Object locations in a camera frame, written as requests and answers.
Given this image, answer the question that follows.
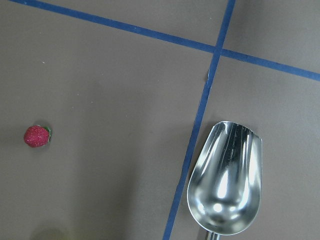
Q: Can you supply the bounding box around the steel scoop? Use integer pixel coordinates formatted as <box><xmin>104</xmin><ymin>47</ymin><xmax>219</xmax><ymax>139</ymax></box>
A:
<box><xmin>186</xmin><ymin>121</ymin><xmax>263</xmax><ymax>240</ymax></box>

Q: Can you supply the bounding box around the red strawberry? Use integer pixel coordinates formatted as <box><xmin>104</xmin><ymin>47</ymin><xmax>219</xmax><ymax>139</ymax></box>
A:
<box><xmin>23</xmin><ymin>125</ymin><xmax>52</xmax><ymax>148</ymax></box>

